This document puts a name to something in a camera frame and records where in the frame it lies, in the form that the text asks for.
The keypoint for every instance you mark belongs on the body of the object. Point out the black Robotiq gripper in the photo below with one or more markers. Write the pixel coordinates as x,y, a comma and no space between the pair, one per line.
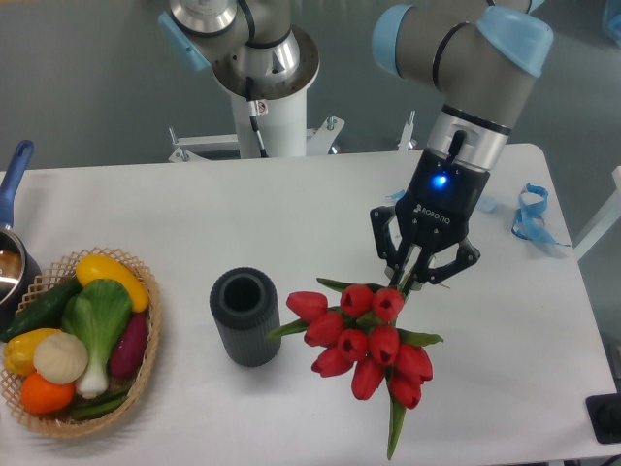
433,215

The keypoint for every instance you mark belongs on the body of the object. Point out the red tulip bouquet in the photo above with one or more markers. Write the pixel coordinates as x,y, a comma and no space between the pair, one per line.
361,335

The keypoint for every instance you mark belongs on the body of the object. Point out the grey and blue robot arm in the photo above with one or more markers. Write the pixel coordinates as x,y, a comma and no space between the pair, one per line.
483,56

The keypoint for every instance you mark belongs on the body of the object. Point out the dark grey ribbed vase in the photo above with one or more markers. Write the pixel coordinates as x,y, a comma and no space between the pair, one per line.
244,306

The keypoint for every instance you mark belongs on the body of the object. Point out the curled blue tape strip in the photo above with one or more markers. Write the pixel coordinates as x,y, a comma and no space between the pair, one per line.
394,197

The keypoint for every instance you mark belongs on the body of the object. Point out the small light-blue cap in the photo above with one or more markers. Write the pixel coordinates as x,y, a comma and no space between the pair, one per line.
486,204

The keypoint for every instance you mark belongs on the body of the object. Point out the black device at edge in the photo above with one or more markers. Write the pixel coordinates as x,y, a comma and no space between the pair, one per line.
604,414

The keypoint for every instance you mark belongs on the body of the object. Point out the purple sweet potato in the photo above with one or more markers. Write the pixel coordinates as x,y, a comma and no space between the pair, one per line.
129,352

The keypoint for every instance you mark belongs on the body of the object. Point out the yellow squash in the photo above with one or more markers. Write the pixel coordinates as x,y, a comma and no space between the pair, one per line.
101,267

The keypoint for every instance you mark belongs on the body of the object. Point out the green bok choy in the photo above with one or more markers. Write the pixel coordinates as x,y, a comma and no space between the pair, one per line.
97,316

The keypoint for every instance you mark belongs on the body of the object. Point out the woven wicker basket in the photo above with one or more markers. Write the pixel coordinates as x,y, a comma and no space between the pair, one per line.
64,425

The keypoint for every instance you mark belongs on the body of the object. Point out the green bean pods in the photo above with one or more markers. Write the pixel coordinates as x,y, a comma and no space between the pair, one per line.
100,406

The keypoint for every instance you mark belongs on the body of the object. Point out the white garlic bulb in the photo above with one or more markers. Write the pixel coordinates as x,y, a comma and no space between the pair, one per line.
60,358

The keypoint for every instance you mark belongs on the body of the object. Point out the green cucumber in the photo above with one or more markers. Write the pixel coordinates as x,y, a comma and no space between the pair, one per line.
44,312

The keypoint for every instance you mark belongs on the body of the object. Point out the orange fruit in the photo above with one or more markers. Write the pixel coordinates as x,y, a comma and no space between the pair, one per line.
40,397

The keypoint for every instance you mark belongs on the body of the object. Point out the yellow bell pepper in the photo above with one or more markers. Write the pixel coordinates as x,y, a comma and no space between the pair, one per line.
19,352

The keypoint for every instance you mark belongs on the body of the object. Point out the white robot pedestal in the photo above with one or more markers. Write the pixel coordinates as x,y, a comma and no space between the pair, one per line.
263,128

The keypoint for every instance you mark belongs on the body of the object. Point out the white frame post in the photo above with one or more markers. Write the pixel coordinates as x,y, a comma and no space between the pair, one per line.
599,224

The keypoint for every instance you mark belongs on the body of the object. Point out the blue-handled saucepan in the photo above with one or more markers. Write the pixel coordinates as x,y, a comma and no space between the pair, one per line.
18,268

